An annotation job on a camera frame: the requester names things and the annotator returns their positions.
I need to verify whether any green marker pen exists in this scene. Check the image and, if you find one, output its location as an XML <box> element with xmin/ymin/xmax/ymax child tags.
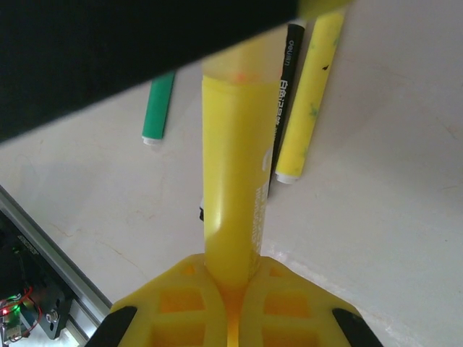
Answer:
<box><xmin>140</xmin><ymin>70</ymin><xmax>177</xmax><ymax>146</ymax></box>

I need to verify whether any translucent yellow highlighter cap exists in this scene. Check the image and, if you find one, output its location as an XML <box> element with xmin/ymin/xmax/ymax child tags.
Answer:
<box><xmin>202</xmin><ymin>21</ymin><xmax>290</xmax><ymax>90</ymax></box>

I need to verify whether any black controller board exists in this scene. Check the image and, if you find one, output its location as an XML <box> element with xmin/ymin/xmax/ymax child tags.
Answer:
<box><xmin>0</xmin><ymin>288</ymin><xmax>43</xmax><ymax>343</ymax></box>

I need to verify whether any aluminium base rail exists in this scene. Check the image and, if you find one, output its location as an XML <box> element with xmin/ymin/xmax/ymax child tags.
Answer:
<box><xmin>0</xmin><ymin>184</ymin><xmax>113</xmax><ymax>347</ymax></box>

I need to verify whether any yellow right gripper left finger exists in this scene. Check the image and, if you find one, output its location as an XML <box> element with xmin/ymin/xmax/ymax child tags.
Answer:
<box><xmin>86</xmin><ymin>252</ymin><xmax>229</xmax><ymax>347</ymax></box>

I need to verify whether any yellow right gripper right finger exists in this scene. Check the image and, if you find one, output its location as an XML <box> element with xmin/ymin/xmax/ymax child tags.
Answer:
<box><xmin>234</xmin><ymin>256</ymin><xmax>385</xmax><ymax>347</ymax></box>

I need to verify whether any black marker white lettering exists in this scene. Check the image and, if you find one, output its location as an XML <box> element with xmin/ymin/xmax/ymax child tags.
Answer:
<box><xmin>266</xmin><ymin>22</ymin><xmax>307</xmax><ymax>199</ymax></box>

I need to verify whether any plain yellow highlighter pen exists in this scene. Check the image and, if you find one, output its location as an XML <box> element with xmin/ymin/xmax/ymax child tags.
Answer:
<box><xmin>200</xmin><ymin>74</ymin><xmax>272</xmax><ymax>292</ymax></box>

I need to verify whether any speckled yellow highlighter pen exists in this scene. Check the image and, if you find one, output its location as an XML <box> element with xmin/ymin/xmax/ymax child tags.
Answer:
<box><xmin>274</xmin><ymin>12</ymin><xmax>345</xmax><ymax>185</ymax></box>

